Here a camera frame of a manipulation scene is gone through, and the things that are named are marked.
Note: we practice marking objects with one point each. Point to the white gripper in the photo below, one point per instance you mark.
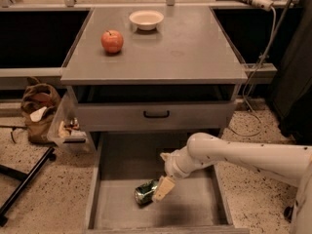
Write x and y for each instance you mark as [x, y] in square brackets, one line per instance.
[172, 168]

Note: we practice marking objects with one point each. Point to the crushed green soda can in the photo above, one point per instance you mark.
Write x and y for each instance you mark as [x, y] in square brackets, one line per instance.
[144, 193]

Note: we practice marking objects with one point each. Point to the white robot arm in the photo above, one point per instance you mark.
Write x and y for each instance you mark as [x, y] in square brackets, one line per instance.
[291, 164]

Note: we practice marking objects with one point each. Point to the open grey middle drawer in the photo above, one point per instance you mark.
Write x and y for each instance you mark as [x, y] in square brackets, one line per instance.
[197, 204]

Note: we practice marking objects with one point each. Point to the grey top drawer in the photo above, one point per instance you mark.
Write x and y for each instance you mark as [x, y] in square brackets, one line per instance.
[141, 117]

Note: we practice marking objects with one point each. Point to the grey drawer cabinet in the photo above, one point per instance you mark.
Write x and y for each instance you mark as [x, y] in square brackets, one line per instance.
[186, 58]

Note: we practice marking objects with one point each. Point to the clear plastic bin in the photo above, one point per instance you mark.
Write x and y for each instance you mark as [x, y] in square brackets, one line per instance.
[65, 131]

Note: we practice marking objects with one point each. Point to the black office chair base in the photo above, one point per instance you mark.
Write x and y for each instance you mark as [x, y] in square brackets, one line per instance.
[288, 213]

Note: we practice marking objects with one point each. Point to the black metal stand leg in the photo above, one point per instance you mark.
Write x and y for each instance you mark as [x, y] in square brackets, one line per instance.
[24, 179]

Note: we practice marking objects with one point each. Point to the red apple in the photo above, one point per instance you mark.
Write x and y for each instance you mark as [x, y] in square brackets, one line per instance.
[112, 41]

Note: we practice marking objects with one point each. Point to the brown fabric bag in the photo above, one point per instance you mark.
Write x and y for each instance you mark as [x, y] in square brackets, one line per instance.
[40, 102]

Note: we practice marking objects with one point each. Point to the white bowl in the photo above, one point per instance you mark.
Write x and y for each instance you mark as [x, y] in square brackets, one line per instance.
[146, 19]

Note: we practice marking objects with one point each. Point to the black drawer handle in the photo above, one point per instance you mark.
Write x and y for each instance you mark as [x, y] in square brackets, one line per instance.
[156, 115]

